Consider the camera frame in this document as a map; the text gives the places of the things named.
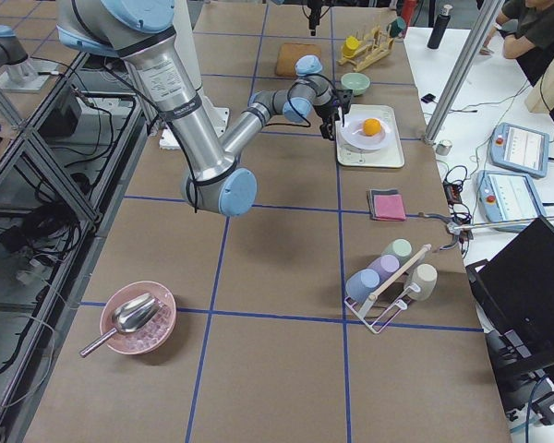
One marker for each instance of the purple cup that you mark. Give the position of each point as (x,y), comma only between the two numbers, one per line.
(385,266)

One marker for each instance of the beige cup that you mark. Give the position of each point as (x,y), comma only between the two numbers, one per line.
(421,282)

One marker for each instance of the green bowl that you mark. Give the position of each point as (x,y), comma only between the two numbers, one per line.
(357,82)

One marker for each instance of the teach pendant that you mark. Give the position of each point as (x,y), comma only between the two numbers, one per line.
(508,197)
(520,149)

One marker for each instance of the seated person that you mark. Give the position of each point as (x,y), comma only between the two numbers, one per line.
(532,42)

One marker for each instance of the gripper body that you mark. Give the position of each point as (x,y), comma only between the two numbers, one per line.
(325,112)
(314,16)

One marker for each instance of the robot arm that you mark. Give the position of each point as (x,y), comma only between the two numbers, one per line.
(142,34)

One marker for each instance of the wooden dish rack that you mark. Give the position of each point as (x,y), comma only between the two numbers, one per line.
(375,45)

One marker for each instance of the orange fruit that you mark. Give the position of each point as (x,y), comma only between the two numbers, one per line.
(371,127)

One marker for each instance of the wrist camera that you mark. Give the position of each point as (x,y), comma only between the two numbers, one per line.
(344,99)

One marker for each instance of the pink and grey cloths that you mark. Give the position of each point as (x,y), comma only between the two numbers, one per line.
(386,205)

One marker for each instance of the small black device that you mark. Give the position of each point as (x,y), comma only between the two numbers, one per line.
(428,98)

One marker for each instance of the brown wooden tray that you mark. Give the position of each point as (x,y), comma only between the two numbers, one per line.
(289,53)

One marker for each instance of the metal scoop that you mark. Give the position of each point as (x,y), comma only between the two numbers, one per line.
(127,318)

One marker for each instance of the yellow mug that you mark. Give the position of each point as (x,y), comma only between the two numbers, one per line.
(350,46)

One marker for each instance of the reacher grabber tool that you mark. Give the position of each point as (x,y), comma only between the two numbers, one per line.
(455,229)

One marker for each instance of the small metal can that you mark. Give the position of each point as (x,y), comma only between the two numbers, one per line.
(443,147)

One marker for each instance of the white plate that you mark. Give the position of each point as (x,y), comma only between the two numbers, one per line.
(352,133)

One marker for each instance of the pink bowl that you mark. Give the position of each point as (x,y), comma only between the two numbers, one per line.
(155,333)

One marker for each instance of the white cup rack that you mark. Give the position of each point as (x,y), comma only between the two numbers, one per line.
(390,299)

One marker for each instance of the aluminium frame post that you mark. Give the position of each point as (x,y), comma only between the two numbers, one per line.
(473,43)

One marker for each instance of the near teach pendant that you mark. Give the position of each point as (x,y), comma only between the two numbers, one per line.
(508,197)

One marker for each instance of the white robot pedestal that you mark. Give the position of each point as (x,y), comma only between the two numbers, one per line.
(185,47)

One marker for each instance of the green cup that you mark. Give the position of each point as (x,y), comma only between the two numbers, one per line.
(400,248)

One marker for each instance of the black water bottle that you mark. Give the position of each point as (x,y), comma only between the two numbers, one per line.
(439,27)

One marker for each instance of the black monitor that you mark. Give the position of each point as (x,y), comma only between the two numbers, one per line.
(516,292)

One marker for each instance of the far teach pendant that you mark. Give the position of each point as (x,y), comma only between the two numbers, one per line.
(520,149)

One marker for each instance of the cream bear tray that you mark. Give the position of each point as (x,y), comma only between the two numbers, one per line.
(388,157)

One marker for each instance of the blue cup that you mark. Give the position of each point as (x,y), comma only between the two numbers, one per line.
(360,285)

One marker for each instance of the dark green mug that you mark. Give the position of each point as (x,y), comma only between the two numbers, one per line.
(396,28)

